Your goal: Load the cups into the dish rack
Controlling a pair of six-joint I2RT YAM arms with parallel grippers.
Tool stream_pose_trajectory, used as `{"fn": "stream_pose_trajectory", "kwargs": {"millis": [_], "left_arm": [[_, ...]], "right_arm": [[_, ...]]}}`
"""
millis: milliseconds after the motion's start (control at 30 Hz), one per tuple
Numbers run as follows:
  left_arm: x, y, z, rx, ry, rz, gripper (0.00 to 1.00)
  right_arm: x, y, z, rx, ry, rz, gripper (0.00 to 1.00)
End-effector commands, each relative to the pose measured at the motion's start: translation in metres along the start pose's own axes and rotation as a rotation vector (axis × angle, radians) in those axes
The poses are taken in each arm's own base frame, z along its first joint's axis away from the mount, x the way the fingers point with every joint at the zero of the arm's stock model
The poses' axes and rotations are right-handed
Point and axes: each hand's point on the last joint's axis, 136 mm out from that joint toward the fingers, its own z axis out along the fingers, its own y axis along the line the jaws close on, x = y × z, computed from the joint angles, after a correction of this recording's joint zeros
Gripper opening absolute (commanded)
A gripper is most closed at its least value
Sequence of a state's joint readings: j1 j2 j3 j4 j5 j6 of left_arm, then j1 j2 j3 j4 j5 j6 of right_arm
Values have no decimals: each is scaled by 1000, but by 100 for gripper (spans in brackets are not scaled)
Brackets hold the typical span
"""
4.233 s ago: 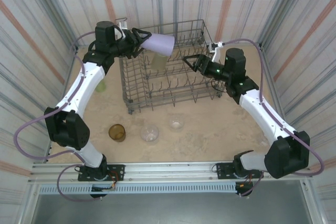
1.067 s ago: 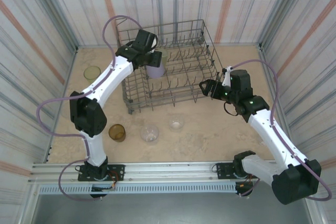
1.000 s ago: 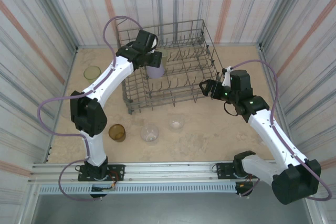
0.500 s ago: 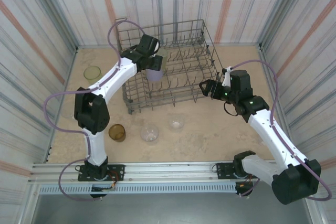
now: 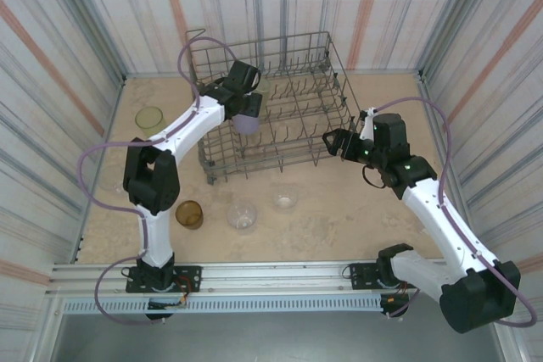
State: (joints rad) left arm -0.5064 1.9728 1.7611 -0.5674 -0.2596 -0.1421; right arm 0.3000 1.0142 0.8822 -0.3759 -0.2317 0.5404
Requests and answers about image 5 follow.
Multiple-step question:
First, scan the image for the grey wire dish rack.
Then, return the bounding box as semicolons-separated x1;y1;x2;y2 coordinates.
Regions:
184;29;361;187

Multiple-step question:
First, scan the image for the round clear stemless glass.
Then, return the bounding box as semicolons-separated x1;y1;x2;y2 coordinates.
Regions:
227;200;259;234

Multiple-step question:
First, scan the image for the grey slotted cable duct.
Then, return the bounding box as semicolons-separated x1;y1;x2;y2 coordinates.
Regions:
61;297;385;315

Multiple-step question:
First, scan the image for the small clear cup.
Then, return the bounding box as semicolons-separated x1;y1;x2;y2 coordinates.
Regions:
272;191;299;214

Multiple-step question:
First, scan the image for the aluminium side rail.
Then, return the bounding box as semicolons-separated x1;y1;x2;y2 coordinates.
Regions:
417;68;483;258
71;75;128;265

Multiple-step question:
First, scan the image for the amber plastic cup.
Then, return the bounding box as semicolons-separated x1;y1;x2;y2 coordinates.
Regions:
175;199;204;231

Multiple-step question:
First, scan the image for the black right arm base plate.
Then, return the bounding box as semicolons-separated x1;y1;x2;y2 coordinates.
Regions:
348;262;425;293

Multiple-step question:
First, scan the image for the green transparent glass cup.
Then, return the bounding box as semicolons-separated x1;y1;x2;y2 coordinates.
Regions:
134;106;165;139

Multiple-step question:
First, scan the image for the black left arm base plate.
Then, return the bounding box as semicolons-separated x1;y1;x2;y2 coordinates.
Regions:
126;265;203;295

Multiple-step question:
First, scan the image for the aluminium mounting rail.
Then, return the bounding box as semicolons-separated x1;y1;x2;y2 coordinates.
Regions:
49;258;508;295

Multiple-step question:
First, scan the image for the clear glass mug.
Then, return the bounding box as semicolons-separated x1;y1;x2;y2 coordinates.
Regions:
99;175;128;196

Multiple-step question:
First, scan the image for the purple plastic cup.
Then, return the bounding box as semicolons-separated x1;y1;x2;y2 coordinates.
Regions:
232;112;260;136

